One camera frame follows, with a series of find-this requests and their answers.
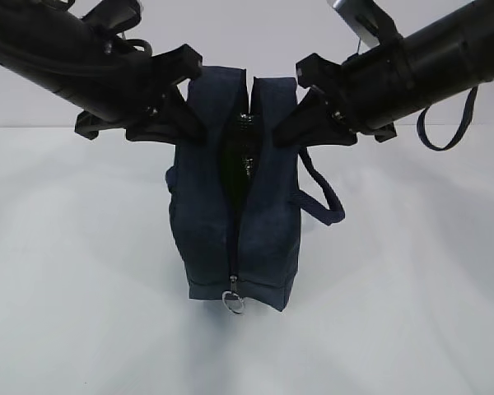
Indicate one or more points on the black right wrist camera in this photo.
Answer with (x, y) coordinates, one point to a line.
(372, 25)

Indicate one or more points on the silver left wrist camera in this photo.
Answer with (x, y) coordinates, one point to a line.
(114, 16)

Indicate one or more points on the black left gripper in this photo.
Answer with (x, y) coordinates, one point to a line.
(162, 114)

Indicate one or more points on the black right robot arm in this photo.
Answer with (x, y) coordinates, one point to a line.
(451, 55)

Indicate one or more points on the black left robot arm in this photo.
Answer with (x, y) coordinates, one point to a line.
(116, 82)

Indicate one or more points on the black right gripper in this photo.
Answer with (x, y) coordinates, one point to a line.
(343, 100)

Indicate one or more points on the navy blue lunch bag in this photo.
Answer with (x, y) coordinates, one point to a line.
(236, 201)

